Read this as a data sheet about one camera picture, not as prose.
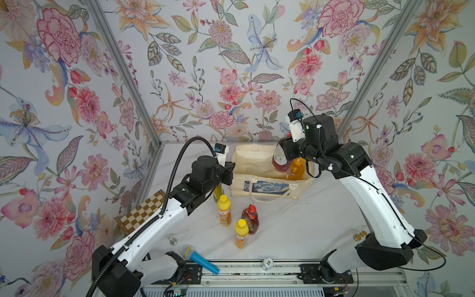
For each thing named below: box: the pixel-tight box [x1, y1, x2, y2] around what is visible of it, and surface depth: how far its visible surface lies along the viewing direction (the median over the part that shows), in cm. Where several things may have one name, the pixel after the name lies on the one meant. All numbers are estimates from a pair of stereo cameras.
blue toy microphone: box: [181, 244, 221, 275], surface depth 78 cm
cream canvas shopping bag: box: [230, 144, 315, 204], surface depth 86 cm
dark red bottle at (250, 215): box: [241, 204, 260, 235], surface depth 76 cm
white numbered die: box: [261, 256, 274, 272], surface depth 73 cm
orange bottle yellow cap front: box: [234, 219, 250, 250], surface depth 68 cm
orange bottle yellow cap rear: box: [217, 194, 232, 228], surface depth 75 cm
